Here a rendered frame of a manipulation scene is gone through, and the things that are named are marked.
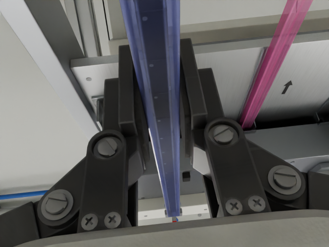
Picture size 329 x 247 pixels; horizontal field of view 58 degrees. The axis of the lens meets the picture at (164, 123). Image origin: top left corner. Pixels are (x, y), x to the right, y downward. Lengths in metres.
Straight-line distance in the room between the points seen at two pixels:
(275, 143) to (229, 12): 1.66
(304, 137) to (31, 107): 1.97
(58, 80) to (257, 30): 0.50
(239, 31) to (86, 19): 0.32
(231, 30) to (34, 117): 1.77
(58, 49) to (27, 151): 2.12
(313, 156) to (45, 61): 0.34
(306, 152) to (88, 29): 0.38
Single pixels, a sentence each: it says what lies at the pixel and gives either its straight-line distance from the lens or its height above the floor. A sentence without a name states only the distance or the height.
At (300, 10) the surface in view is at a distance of 0.26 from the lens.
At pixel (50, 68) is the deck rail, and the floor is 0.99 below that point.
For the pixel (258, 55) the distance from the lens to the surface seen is 0.30.
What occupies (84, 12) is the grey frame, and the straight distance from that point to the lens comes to 0.54.
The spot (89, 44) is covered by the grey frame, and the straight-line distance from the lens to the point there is 0.54.
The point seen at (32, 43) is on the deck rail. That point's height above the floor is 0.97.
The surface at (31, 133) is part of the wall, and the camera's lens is 2.30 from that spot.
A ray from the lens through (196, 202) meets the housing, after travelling 0.52.
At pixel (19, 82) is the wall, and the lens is 2.21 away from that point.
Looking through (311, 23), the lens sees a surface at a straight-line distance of 0.74.
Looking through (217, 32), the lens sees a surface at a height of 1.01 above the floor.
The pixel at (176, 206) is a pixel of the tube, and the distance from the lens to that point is 0.30.
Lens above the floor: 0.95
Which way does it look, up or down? 21 degrees up
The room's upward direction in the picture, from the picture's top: 174 degrees clockwise
